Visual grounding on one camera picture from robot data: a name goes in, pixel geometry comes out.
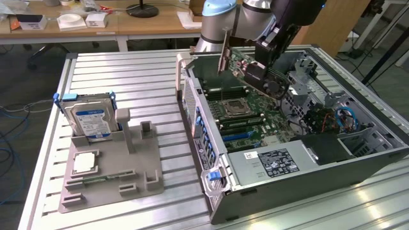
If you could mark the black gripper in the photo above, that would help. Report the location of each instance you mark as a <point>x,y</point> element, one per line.
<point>298,12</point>

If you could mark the green graphics card black fan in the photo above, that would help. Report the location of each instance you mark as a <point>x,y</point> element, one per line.
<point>243,64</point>

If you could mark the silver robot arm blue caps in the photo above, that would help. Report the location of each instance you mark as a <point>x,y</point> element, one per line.
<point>218,26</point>

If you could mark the wooden cabinet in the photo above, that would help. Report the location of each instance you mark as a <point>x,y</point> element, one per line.
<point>332,31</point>

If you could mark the black stand pole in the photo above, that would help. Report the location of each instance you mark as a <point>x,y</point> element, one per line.
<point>383,48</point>

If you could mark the cardboard box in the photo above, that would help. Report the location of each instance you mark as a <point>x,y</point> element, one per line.
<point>195,8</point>

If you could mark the white papers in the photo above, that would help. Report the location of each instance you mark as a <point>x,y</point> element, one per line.
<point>189,22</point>

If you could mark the metal disk bay cage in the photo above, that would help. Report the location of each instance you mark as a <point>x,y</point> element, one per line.
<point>303,100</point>

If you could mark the CPU socket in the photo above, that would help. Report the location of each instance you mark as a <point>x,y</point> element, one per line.
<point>238,108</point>

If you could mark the green motherboard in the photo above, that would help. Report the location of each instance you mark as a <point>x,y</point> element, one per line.
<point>269,124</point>

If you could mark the wooden desk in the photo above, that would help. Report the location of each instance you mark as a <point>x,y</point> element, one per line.
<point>145,26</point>

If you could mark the black lamp base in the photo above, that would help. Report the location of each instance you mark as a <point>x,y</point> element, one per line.
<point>142,10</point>

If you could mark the black installed RAM stick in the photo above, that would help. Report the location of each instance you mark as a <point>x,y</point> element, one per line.
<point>243,121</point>

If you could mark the blue expansion slot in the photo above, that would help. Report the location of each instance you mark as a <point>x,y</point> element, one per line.
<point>238,136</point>

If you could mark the white labelled box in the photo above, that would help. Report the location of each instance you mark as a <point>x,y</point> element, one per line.
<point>97,20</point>

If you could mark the grey power supply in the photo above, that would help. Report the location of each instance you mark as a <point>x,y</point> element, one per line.
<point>273,163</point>

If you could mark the white round holder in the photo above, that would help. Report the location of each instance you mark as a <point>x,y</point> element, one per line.
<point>73,21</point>

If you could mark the blue case latch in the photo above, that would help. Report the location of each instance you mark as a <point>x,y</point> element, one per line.
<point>214,177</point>

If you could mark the black open PC case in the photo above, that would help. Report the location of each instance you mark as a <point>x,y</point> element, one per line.
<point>289,196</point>

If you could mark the grey cup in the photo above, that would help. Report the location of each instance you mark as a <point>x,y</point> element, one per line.
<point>51,2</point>

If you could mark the hard disk blue carrier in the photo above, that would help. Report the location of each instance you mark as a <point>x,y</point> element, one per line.
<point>89,119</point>

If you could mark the black chair base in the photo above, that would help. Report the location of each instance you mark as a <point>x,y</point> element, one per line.
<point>42,54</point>

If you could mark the white box black lid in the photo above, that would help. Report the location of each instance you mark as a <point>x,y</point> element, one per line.
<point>33,21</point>

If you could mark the grey parts rack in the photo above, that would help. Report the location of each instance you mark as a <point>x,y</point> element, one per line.
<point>115,167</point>

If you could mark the orange flat box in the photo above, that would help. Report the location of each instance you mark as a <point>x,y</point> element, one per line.
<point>14,22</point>

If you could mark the silver CPU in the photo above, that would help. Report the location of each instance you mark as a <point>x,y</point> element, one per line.
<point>85,163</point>

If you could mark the green RAM stick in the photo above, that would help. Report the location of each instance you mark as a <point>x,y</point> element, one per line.
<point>102,179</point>

